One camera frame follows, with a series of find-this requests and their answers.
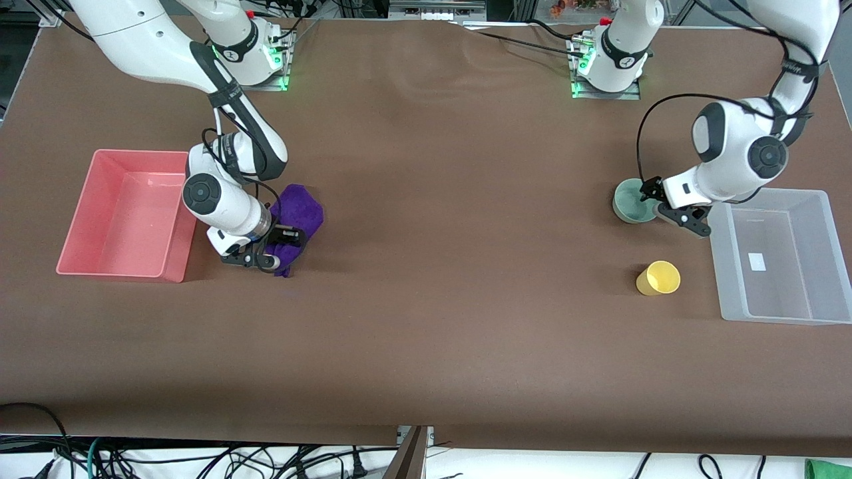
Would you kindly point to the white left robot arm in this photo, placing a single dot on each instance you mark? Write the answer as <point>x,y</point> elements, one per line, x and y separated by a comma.
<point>739,146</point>

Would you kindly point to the purple cloth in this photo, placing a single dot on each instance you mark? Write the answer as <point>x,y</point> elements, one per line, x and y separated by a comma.
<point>303,206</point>

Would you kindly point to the clear plastic bin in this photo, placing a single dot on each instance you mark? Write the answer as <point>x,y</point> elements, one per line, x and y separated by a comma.
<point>779,266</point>

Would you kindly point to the white label sticker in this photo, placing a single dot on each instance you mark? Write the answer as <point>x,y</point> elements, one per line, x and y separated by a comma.
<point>757,262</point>

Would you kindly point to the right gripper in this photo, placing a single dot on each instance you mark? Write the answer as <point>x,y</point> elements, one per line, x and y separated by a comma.
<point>285,235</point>

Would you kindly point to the orange object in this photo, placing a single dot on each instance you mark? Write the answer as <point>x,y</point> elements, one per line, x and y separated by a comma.
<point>572,6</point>

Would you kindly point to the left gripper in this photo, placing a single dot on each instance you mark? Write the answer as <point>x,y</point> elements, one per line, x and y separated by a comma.
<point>651,188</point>

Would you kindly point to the white power strip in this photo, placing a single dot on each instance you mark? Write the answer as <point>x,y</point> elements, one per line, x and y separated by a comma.
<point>436,9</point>

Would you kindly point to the green object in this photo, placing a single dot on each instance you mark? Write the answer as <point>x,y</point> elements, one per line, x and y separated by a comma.
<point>829,469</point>

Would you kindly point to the pink plastic bin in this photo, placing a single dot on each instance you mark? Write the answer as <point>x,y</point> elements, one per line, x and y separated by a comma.
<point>126,219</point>

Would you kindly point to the green bowl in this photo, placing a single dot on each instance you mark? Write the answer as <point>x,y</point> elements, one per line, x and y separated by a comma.
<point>627,199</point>

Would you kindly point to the yellow plastic cup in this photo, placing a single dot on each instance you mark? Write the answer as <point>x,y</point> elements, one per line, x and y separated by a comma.
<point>659,278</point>

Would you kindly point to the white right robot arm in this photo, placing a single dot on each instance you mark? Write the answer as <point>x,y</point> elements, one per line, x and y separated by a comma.
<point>153,40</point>

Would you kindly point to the metal post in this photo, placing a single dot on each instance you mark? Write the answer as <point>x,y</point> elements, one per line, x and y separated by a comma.
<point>409,459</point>

